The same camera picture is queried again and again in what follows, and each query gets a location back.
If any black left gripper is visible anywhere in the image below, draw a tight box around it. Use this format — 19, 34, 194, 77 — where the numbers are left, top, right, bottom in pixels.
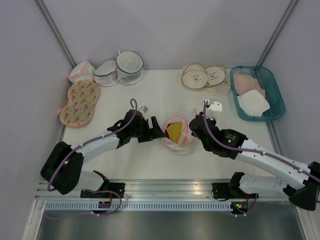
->
130, 116, 165, 143

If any yellow red bra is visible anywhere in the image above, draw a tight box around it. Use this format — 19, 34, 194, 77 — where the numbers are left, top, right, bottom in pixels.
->
164, 121, 183, 144

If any white pink-zip mesh laundry bag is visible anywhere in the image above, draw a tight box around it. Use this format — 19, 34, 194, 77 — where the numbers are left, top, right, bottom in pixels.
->
161, 116, 196, 154

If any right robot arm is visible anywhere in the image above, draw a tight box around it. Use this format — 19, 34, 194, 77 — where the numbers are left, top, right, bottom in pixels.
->
188, 113, 320, 211

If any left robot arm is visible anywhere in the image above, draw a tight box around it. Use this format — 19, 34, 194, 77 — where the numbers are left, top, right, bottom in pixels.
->
40, 109, 166, 198

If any beige round laundry bag rear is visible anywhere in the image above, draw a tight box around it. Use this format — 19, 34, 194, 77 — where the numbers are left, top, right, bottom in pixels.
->
204, 66, 231, 97

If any beige round laundry bag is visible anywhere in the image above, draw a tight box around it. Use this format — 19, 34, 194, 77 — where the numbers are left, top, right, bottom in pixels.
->
204, 66, 231, 97
176, 63, 208, 90

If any beige round laundry bag front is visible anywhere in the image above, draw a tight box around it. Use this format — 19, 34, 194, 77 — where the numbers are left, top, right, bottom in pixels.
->
176, 63, 208, 90

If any white bra in basket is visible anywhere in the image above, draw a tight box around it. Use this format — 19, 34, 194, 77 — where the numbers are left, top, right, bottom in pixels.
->
237, 90, 270, 117

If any pink bra in basket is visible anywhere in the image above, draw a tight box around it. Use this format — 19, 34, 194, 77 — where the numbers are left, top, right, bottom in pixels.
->
233, 72, 265, 97

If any white blue-trim tall laundry bag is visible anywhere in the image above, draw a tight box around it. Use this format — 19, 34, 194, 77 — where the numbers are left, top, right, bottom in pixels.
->
115, 51, 144, 86

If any white blue-trim flat laundry bag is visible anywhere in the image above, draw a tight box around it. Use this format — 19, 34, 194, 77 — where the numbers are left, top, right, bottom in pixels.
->
93, 59, 119, 87

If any floral beige bra pouch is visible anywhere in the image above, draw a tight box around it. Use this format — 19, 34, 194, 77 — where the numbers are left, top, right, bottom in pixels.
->
58, 80, 101, 128

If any white pink-trim corner laundry bag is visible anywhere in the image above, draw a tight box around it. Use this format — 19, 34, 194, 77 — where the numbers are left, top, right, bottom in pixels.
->
68, 60, 96, 84

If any teal plastic basket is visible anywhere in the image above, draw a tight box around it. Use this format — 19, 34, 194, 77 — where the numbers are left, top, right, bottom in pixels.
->
229, 66, 286, 122

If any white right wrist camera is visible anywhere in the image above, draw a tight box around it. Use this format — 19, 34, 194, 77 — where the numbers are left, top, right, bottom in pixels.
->
204, 99, 223, 120

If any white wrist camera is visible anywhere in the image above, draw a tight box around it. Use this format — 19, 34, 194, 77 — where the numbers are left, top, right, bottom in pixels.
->
138, 105, 149, 115
204, 99, 223, 120

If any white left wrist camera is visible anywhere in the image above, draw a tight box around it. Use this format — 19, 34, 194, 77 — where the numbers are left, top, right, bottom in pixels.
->
138, 105, 149, 115

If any aluminium mounting rail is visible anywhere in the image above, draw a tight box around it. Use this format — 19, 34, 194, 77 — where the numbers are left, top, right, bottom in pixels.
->
34, 178, 283, 200

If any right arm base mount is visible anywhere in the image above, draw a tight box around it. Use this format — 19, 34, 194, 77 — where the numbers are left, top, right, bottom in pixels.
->
211, 182, 256, 202

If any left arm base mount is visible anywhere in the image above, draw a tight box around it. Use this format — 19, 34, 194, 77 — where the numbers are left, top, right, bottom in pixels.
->
80, 182, 126, 199

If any white slotted cable duct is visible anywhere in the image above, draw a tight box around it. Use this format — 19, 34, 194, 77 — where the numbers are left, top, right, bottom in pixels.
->
45, 200, 232, 212

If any right aluminium frame post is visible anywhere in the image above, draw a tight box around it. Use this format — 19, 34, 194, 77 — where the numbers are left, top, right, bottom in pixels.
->
256, 0, 300, 66

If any aluminium frame post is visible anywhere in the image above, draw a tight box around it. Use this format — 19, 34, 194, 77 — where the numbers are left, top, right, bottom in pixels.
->
33, 0, 77, 68
256, 0, 300, 66

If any left aluminium frame post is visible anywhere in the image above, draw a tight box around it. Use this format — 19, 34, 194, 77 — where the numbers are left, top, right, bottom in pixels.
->
33, 0, 77, 68

